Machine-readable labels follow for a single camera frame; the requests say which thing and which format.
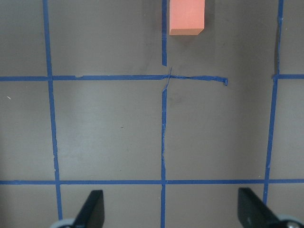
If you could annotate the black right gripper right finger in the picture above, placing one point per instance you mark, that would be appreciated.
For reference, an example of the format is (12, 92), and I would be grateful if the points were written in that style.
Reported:
(253, 213)

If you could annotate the orange foam block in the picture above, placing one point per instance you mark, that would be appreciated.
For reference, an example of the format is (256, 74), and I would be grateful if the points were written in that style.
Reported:
(186, 17)

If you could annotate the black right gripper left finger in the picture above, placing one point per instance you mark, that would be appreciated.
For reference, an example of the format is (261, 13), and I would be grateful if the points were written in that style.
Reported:
(92, 213)

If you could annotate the brown paper mat blue grid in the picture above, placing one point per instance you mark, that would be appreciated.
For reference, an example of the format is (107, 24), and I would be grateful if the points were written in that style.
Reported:
(94, 94)

